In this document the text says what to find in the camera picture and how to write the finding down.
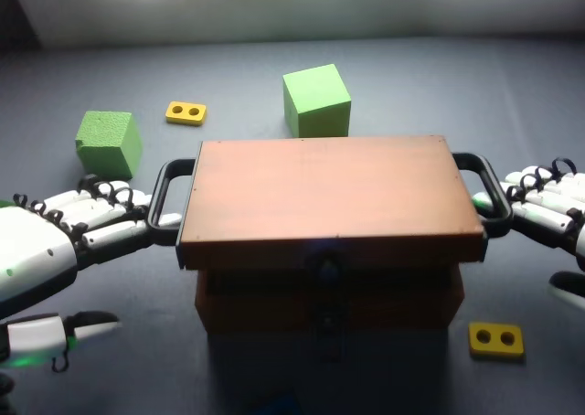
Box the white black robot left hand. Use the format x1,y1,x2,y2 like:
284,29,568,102
0,173,184,373

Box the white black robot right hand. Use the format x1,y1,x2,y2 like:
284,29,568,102
472,157,585,312

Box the brown wooden box black handles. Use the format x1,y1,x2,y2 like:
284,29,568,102
148,134,514,364

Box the rough green foam cube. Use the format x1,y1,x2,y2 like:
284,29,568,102
74,110,144,181

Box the yellow two-hole block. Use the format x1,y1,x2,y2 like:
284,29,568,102
468,321,526,359
165,101,208,129

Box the grey table cloth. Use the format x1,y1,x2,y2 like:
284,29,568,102
0,37,585,415

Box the smooth green cube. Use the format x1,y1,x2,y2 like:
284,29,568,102
282,63,353,139

